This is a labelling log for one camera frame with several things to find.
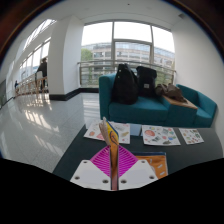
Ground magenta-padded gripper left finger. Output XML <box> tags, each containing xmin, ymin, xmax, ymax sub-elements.
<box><xmin>69</xmin><ymin>145</ymin><xmax>113</xmax><ymax>192</ymax></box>

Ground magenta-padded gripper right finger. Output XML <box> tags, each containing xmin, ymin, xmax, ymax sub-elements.
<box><xmin>117</xmin><ymin>145</ymin><xmax>159</xmax><ymax>192</ymax></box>

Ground orange pink printed towel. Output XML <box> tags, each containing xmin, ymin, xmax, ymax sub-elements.
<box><xmin>98</xmin><ymin>116</ymin><xmax>168</xmax><ymax>192</ymax></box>

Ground wide sticker sheet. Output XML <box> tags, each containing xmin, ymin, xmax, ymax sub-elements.
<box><xmin>83</xmin><ymin>119</ymin><xmax>132</xmax><ymax>145</ymax></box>

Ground medium sticker sheet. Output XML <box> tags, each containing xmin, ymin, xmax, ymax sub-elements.
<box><xmin>141</xmin><ymin>125</ymin><xmax>182</xmax><ymax>147</ymax></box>

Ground teal sofa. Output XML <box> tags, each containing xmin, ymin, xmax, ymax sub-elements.
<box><xmin>98</xmin><ymin>72</ymin><xmax>218</xmax><ymax>128</ymax></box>

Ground small sticker sheet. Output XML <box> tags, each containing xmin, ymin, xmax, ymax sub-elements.
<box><xmin>178</xmin><ymin>127</ymin><xmax>205</xmax><ymax>146</ymax></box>

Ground wooden sofa side table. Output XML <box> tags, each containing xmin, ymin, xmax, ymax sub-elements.
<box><xmin>163</xmin><ymin>94</ymin><xmax>198</xmax><ymax>110</ymax></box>

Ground brown jacket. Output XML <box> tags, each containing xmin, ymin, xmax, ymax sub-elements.
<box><xmin>154</xmin><ymin>83</ymin><xmax>188</xmax><ymax>103</ymax></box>

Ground large black backpack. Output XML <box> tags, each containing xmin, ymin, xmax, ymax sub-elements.
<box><xmin>111</xmin><ymin>63</ymin><xmax>140</xmax><ymax>106</ymax></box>

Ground black backpack with white label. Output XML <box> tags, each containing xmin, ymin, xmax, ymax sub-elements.
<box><xmin>135</xmin><ymin>65</ymin><xmax>158</xmax><ymax>98</ymax></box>

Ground metal window railing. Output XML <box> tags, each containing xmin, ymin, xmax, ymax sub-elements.
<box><xmin>77</xmin><ymin>59</ymin><xmax>177</xmax><ymax>88</ymax></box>

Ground row of wooden chairs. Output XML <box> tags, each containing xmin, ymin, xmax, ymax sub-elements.
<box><xmin>14</xmin><ymin>71</ymin><xmax>49</xmax><ymax>98</ymax></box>

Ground person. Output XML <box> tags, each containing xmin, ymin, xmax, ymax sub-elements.
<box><xmin>35</xmin><ymin>57</ymin><xmax>48</xmax><ymax>93</ymax></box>
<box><xmin>13</xmin><ymin>79</ymin><xmax>20</xmax><ymax>94</ymax></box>

